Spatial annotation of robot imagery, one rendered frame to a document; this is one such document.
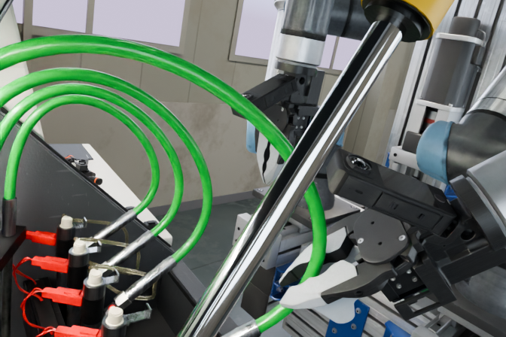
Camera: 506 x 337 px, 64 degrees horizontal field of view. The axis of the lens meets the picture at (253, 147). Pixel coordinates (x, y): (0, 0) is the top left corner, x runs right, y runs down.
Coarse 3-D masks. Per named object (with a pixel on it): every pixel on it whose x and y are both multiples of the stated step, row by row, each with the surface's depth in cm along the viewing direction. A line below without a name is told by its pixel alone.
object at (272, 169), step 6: (270, 144) 68; (270, 150) 68; (276, 150) 67; (270, 156) 68; (276, 156) 67; (270, 162) 68; (270, 168) 68; (276, 168) 68; (264, 174) 70; (270, 174) 69; (276, 174) 69; (264, 180) 71; (270, 180) 70
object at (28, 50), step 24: (0, 48) 29; (24, 48) 29; (48, 48) 29; (72, 48) 30; (96, 48) 30; (120, 48) 30; (144, 48) 31; (192, 72) 32; (216, 96) 33; (240, 96) 34; (264, 120) 35; (288, 144) 36; (312, 192) 38; (312, 216) 39; (312, 264) 40; (288, 312) 41
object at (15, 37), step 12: (0, 0) 59; (12, 12) 61; (0, 24) 60; (12, 24) 61; (0, 36) 61; (12, 36) 62; (0, 72) 62; (12, 72) 63; (24, 72) 64; (0, 84) 63; (24, 96) 65; (24, 120) 66; (36, 132) 68
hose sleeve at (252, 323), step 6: (246, 324) 41; (252, 324) 41; (234, 330) 41; (240, 330) 41; (246, 330) 41; (252, 330) 41; (258, 330) 41; (222, 336) 41; (228, 336) 41; (234, 336) 41; (240, 336) 41; (246, 336) 41; (252, 336) 41; (258, 336) 41
